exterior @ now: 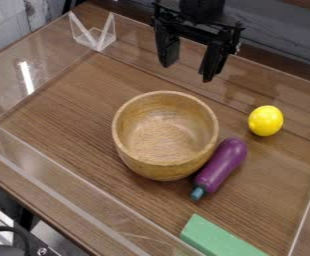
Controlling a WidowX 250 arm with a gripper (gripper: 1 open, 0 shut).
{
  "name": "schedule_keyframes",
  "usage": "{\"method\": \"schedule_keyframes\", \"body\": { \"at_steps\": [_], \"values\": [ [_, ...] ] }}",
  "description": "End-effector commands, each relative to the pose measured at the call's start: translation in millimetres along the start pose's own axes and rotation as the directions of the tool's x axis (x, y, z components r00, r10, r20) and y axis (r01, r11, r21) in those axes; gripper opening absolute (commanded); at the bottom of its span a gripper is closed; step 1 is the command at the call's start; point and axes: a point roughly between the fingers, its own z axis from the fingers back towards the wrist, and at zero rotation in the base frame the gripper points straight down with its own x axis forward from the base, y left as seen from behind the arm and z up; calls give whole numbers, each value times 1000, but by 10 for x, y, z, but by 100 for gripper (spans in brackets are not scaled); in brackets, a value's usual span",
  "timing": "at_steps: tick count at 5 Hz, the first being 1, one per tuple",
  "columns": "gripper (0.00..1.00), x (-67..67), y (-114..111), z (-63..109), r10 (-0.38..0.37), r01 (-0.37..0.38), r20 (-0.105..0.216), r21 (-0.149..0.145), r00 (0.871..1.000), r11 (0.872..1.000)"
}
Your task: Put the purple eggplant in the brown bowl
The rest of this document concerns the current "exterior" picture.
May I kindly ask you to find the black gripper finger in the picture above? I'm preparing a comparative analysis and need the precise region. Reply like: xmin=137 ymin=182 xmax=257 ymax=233
xmin=199 ymin=40 xmax=228 ymax=83
xmin=153 ymin=20 xmax=180 ymax=68

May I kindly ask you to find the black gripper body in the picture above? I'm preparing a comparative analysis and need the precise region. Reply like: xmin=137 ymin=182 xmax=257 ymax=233
xmin=152 ymin=0 xmax=244 ymax=55

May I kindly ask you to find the brown wooden bowl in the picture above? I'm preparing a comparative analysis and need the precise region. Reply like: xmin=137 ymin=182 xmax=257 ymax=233
xmin=110 ymin=91 xmax=219 ymax=181

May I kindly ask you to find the purple toy eggplant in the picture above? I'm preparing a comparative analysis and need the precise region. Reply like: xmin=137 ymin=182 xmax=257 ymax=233
xmin=189 ymin=138 xmax=247 ymax=201

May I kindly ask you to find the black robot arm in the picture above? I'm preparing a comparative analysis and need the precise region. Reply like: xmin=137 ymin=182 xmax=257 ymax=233
xmin=151 ymin=0 xmax=244 ymax=83

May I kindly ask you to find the yellow toy lemon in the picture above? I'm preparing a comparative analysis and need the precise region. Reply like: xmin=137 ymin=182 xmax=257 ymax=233
xmin=247 ymin=105 xmax=284 ymax=137

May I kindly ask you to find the green foam block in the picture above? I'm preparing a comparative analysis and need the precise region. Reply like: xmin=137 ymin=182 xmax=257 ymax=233
xmin=180 ymin=214 xmax=268 ymax=256

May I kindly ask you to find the clear acrylic corner bracket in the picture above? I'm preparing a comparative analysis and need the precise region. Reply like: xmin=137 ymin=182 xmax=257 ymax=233
xmin=68 ymin=12 xmax=116 ymax=52

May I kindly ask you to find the clear acrylic tray wall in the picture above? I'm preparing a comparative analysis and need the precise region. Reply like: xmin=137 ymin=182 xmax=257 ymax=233
xmin=0 ymin=127 xmax=203 ymax=256

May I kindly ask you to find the black cable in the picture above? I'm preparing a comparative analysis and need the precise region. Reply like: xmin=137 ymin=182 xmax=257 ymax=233
xmin=0 ymin=225 xmax=32 ymax=256

